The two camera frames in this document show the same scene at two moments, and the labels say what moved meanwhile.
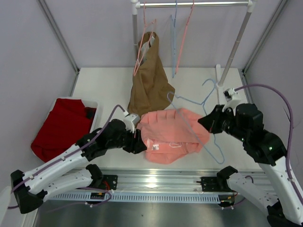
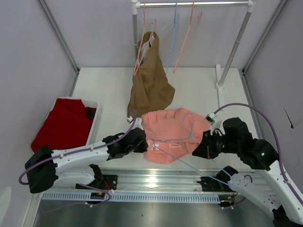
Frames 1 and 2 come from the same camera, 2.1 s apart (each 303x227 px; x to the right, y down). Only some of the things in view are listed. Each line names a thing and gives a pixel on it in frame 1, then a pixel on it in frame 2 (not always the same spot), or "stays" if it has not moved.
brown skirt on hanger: x=151 y=89 stays
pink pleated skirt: x=169 y=135 stays
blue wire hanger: x=174 y=105 → x=189 y=136
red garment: x=68 y=123 stays
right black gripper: x=216 y=120 → x=204 y=145
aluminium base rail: x=160 y=179 stays
